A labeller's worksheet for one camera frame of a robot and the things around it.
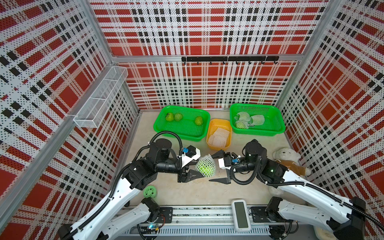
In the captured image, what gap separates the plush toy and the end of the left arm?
60cm

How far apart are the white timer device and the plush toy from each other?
1.08ft

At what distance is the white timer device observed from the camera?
2.23ft

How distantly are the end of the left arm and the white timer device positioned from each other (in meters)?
0.35

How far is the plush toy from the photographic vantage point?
0.80 m

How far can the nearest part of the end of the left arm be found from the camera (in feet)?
1.60
